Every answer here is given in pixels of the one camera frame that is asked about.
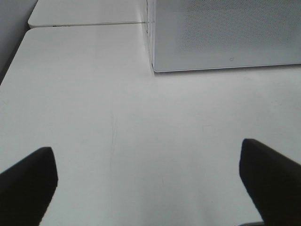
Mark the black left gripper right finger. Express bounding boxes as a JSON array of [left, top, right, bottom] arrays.
[[239, 138, 301, 226]]

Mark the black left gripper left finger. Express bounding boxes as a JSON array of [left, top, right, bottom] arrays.
[[0, 147, 58, 226]]

